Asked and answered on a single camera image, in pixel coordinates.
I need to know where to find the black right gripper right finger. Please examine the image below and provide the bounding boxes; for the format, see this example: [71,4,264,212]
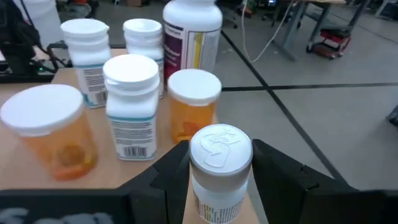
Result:
[248,138,398,224]

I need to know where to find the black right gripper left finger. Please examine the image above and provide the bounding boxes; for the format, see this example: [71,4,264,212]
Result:
[0,139,191,224]

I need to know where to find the white bottle embossed cap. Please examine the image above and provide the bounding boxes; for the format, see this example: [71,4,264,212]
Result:
[188,123,254,224]

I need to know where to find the wide orange bottle white cap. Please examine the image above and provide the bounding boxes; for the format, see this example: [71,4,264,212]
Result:
[0,83,99,182]

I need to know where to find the small white teal-label bottle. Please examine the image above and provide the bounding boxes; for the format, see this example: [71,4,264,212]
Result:
[103,54,161,162]
[123,18,165,100]
[60,18,112,109]

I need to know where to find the large white bottle maroon label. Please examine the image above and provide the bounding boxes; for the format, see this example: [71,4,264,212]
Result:
[162,0,224,82]

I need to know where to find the red wheeled creeper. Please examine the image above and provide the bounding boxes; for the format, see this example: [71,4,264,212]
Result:
[306,27,352,60]

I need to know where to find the wooden table grey legs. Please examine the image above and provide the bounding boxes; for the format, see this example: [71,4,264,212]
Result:
[272,0,371,62]

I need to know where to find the black metal rail frame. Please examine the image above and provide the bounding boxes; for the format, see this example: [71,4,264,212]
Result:
[0,40,72,84]

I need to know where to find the white floor cable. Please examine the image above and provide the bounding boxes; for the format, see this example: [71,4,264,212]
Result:
[241,0,295,63]

